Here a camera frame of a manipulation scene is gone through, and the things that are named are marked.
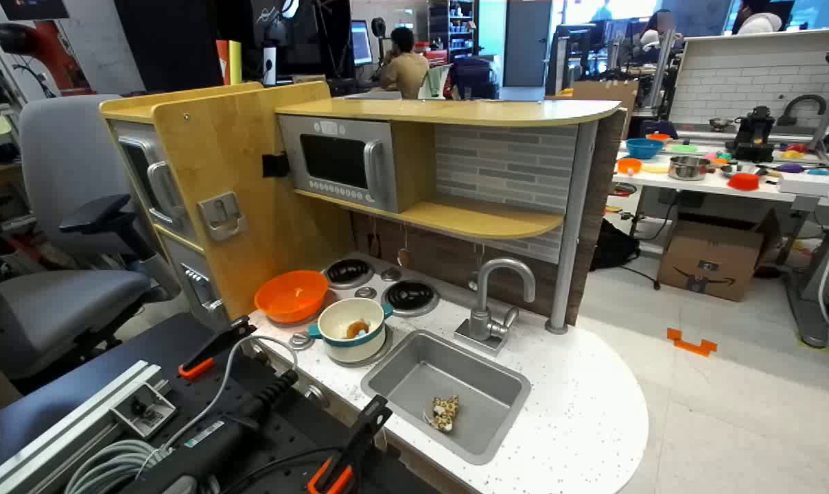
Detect orange floor bracket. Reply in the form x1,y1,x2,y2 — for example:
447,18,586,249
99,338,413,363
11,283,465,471
664,327,719,358

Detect small black box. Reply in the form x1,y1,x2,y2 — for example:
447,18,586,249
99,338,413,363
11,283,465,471
261,151,292,180

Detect white pegboard panel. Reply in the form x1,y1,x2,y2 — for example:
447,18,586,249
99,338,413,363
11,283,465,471
667,24,829,131

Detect yellow cylinder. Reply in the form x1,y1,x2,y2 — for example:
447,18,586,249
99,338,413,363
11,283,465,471
226,39,246,88

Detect white work table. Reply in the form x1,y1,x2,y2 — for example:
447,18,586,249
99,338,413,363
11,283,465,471
615,133,829,352

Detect blue bowl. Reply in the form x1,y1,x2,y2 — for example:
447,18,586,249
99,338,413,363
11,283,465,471
624,133,664,161

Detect white cable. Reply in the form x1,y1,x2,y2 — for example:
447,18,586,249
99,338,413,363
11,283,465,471
62,332,299,494

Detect orange plastic bowl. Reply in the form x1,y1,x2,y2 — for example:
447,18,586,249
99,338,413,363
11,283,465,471
254,267,332,328

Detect person with dark hair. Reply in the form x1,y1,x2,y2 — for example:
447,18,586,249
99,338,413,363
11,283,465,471
630,7,679,76

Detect grey metal mounting bracket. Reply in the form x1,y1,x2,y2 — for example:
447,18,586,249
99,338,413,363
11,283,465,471
110,379,178,439

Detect computer monitor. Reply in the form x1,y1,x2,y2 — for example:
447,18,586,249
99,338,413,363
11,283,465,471
349,15,377,68

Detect black bag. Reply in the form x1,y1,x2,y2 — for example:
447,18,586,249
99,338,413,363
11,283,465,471
589,217,642,271

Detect black clamp orange handle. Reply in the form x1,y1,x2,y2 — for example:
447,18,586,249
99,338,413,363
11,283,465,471
303,391,395,494
177,313,259,383

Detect grey toy dispenser panel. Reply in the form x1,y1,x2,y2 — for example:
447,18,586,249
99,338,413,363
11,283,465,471
196,188,247,243

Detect brown cardboard box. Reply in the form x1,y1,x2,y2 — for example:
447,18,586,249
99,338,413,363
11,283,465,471
657,214,771,304

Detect grey toy sink basin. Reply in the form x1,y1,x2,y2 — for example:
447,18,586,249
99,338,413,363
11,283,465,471
361,327,537,467

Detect grey office chair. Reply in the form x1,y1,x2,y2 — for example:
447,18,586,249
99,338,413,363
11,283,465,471
0,94,177,386

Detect aluminium extrusion rail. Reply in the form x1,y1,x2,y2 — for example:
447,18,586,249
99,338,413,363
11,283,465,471
0,357,165,494

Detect beige spotted plush toy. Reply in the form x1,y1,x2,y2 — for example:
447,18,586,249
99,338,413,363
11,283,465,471
428,394,462,437

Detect silver toy faucet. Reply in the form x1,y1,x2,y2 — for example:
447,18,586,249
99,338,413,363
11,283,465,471
450,256,539,357

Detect red bowl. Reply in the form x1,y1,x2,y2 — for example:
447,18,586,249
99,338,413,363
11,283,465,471
726,170,763,195

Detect white pot teal handles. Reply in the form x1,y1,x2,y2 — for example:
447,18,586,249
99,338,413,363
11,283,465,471
306,297,395,367

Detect silver fridge door handle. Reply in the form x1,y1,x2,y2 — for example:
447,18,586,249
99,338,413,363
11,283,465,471
178,261,217,309
144,158,191,228

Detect silver toy microwave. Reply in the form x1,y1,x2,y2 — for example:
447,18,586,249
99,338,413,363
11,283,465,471
279,114,401,214

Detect wooden toy play kitchen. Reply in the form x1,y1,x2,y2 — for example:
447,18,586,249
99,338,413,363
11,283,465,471
97,80,651,494

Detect black coffee machine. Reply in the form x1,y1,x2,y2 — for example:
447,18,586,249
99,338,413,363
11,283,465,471
730,103,777,165

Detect seated person tan shirt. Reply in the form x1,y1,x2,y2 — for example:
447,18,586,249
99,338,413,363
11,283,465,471
377,24,435,100

